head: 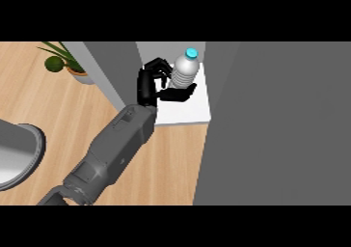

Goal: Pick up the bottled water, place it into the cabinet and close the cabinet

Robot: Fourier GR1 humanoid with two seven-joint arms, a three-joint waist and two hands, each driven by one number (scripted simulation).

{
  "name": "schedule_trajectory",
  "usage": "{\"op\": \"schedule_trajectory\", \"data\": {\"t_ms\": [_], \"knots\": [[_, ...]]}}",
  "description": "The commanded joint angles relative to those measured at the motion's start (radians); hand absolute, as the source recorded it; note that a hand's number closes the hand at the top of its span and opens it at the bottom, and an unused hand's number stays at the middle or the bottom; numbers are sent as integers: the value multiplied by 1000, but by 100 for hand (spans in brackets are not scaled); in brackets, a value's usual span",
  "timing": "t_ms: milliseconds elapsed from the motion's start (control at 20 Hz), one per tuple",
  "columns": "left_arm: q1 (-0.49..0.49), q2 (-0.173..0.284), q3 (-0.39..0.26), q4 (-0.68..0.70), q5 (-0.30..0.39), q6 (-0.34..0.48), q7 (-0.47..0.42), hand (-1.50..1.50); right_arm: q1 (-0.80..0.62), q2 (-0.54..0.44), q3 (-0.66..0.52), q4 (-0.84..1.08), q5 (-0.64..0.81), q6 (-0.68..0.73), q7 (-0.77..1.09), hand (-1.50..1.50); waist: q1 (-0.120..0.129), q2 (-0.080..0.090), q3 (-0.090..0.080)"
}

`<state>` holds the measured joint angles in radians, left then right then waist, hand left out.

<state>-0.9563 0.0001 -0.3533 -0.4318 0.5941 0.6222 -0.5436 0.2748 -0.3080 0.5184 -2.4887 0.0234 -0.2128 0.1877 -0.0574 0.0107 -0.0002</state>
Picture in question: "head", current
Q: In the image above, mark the grey cabinet door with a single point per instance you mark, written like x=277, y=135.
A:
x=278, y=123

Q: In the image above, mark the grey round sink basin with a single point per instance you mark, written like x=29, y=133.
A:
x=12, y=154

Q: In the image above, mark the clear water bottle blue cap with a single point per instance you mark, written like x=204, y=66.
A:
x=185, y=71

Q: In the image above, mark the green potted plant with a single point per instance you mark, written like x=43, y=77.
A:
x=64, y=62

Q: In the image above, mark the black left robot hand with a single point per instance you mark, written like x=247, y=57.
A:
x=145, y=86

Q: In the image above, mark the grey cabinet with white shelf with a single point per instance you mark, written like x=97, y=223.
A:
x=182, y=109

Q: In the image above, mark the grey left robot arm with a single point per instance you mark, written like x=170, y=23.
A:
x=114, y=148

